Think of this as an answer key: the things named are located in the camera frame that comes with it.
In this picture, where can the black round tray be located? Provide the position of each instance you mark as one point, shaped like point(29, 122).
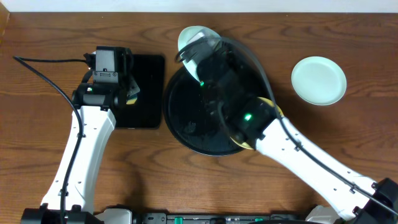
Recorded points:
point(205, 129)

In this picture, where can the yellow plate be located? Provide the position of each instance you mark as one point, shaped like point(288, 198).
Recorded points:
point(248, 125)

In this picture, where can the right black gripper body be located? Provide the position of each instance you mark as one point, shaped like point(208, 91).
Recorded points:
point(230, 56)

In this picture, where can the black rectangular tray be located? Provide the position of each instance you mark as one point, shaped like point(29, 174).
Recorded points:
point(146, 113)

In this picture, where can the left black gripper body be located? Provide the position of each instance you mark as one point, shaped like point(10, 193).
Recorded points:
point(132, 90)

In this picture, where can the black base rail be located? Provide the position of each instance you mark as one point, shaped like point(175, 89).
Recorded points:
point(199, 218)

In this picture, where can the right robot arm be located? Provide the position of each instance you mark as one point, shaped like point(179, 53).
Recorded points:
point(354, 198)

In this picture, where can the green yellow scrub sponge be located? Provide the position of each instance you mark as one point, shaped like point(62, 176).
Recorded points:
point(132, 97)

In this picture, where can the light green plate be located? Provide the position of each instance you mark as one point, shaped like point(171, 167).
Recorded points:
point(194, 35)
point(319, 81)

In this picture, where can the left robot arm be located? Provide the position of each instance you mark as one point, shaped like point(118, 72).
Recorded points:
point(70, 198)

